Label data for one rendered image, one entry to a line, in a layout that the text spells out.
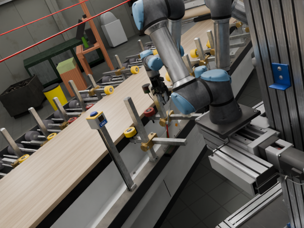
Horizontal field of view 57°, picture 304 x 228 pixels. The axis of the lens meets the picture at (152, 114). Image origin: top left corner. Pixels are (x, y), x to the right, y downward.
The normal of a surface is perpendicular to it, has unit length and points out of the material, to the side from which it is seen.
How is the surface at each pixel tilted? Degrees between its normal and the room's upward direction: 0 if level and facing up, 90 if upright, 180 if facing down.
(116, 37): 90
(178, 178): 90
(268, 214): 0
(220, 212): 0
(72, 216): 90
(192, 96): 65
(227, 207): 0
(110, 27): 90
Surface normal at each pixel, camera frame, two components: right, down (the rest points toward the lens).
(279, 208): -0.35, -0.84
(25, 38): 0.41, 0.25
